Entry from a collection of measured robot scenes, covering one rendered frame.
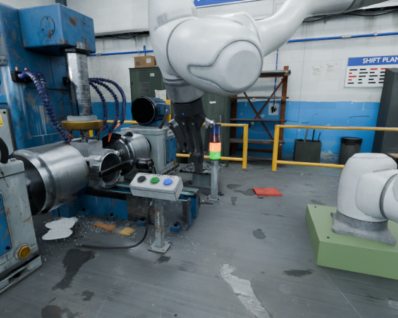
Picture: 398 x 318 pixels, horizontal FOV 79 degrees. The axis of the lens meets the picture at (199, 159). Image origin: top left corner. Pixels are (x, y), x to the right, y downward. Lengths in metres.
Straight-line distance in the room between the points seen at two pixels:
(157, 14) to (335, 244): 0.81
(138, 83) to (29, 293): 4.24
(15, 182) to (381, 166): 1.11
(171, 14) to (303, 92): 5.61
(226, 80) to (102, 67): 7.44
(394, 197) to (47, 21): 1.38
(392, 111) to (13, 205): 5.81
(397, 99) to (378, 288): 5.18
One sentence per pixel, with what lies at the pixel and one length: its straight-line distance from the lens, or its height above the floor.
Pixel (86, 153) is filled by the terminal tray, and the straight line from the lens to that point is 1.23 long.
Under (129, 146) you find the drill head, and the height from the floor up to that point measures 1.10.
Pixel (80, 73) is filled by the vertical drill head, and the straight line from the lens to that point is 1.25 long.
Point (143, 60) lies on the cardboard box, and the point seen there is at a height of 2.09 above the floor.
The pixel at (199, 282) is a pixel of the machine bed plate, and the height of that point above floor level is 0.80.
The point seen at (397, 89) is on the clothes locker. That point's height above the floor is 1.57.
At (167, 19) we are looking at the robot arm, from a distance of 0.51.
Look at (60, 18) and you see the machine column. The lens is 1.24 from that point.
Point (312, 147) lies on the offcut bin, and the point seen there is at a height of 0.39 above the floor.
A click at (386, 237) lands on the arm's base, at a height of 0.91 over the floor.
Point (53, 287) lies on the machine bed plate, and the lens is 0.90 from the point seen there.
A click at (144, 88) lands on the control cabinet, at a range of 4.74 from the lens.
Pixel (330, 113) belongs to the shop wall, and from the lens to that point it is 6.11.
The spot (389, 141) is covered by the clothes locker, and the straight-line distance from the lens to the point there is 5.98.
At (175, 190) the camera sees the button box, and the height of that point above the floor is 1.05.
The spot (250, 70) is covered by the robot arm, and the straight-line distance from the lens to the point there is 0.37.
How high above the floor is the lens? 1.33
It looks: 13 degrees down
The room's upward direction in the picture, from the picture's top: straight up
